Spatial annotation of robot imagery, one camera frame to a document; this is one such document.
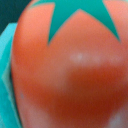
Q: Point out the red toy tomato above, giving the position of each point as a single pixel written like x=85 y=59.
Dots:
x=70 y=64

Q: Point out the gripper finger with beige pad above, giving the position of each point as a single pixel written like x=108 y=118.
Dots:
x=9 y=117

